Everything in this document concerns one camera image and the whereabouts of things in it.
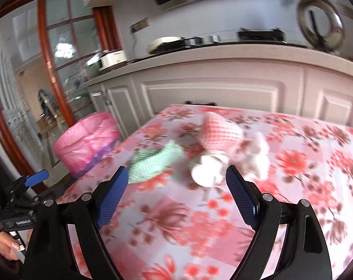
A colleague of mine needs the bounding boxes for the crushed white paper cup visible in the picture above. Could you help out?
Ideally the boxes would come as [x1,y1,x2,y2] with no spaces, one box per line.
[189,151,229,188]

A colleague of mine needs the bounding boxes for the pink lined trash bin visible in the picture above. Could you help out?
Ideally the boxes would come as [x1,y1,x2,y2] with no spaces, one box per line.
[53,111,121,178]

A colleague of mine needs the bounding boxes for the white kitchen base cabinets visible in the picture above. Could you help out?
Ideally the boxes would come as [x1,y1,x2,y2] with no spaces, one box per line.
[85,44,353,137]

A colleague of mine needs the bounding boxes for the white small kitchen appliance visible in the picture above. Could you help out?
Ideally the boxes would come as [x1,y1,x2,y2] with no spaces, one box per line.
[98,50,128,71]

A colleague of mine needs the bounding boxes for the person's left hand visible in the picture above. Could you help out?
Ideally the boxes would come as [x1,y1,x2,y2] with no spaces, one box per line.
[0,231,25,263]

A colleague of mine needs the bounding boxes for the white foam net sleeve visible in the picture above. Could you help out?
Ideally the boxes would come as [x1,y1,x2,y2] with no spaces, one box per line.
[240,132,270,181]

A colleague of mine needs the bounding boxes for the green zigzag cleaning cloth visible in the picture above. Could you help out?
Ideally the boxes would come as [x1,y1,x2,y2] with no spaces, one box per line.
[128,140,183,184]

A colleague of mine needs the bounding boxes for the pink floral tablecloth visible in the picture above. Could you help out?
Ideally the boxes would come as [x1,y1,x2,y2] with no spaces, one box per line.
[61,105,353,279]

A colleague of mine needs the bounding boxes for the white dining chair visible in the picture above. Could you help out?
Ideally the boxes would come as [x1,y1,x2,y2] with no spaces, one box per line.
[38,88,59,118]

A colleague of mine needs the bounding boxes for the wooden framed glass door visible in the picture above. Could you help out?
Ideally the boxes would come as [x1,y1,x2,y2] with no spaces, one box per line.
[0,0,121,192]

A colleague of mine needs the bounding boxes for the black gas stove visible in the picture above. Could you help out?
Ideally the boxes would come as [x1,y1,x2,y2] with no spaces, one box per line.
[152,27,309,55]

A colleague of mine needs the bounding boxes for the white pan on stove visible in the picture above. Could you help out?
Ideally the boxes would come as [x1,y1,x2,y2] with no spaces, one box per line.
[147,36,184,54]

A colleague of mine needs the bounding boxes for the steel pot lid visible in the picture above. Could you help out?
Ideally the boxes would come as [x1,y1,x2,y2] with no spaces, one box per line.
[297,0,345,53]

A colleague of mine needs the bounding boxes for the wall power socket left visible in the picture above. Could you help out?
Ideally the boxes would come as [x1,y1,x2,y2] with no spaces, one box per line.
[130,18,150,34]

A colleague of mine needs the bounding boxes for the wall power socket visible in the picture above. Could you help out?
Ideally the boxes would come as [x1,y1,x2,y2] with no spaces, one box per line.
[336,3,353,20]
[130,18,150,34]

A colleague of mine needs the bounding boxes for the wall power socket right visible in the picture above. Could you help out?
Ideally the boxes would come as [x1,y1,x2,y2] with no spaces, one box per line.
[336,3,353,20]

